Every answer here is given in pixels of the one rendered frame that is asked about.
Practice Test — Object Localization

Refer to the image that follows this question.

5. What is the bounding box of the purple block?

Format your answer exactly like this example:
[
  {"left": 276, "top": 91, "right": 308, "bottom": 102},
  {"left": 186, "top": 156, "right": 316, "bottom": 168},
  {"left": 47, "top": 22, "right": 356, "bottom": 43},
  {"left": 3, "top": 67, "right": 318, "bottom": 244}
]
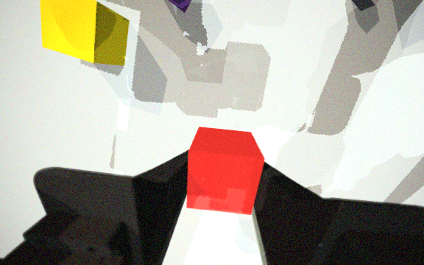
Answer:
[{"left": 169, "top": 0, "right": 192, "bottom": 13}]

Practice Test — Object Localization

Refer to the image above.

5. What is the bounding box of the yellow block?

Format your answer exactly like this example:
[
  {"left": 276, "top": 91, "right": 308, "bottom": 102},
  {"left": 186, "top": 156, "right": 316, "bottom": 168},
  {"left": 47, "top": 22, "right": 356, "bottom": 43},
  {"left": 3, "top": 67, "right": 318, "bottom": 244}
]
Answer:
[{"left": 40, "top": 0, "right": 130, "bottom": 66}]

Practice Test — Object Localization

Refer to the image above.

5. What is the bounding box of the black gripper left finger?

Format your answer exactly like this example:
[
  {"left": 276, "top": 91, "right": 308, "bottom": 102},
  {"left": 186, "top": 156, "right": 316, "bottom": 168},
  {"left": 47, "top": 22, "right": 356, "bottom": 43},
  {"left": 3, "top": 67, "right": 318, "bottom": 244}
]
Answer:
[{"left": 34, "top": 150, "right": 188, "bottom": 265}]

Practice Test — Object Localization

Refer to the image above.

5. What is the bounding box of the red block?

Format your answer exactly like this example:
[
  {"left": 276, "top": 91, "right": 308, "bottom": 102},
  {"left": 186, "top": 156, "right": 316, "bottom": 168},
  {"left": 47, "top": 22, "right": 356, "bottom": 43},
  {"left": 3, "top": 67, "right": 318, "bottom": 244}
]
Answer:
[{"left": 186, "top": 127, "right": 265, "bottom": 215}]

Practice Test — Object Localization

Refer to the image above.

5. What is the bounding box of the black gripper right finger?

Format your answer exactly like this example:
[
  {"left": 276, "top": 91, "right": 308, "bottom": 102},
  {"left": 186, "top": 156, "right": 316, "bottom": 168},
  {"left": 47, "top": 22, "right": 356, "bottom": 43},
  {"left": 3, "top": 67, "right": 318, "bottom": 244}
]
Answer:
[{"left": 254, "top": 161, "right": 424, "bottom": 265}]

